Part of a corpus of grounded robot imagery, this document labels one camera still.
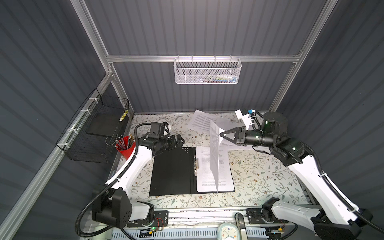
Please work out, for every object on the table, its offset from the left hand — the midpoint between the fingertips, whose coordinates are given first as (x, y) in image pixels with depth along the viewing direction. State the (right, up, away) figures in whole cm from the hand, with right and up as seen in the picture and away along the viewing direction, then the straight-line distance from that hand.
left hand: (177, 142), depth 82 cm
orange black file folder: (-3, -19, +6) cm, 20 cm away
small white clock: (+25, -39, -14) cm, 49 cm away
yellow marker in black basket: (-30, +15, -1) cm, 33 cm away
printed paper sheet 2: (+14, +13, +31) cm, 36 cm away
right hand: (+21, +5, -24) cm, 32 cm away
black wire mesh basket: (-41, +5, -11) cm, 43 cm away
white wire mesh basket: (+18, +56, +41) cm, 72 cm away
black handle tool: (+31, -36, -14) cm, 49 cm away
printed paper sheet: (+16, -23, +4) cm, 28 cm away
